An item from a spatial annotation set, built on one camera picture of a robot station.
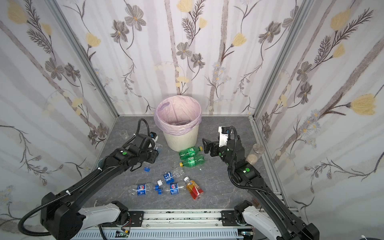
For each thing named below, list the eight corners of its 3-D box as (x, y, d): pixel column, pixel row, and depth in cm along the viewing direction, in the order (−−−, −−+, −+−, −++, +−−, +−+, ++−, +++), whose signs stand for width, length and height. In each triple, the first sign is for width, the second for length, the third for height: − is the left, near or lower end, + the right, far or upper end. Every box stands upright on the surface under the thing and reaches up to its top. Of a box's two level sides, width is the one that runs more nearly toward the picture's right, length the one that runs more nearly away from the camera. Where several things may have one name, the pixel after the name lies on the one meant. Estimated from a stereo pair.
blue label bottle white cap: (161, 190, 83) (160, 188, 80) (156, 182, 86) (155, 179, 83) (185, 174, 89) (185, 172, 86) (180, 167, 92) (180, 164, 89)
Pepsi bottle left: (131, 196, 83) (127, 193, 79) (133, 186, 86) (130, 183, 82) (152, 196, 83) (150, 193, 79) (154, 186, 87) (152, 183, 82)
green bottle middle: (180, 170, 92) (180, 166, 88) (179, 164, 95) (178, 160, 91) (205, 164, 95) (205, 160, 91) (202, 158, 98) (203, 154, 94)
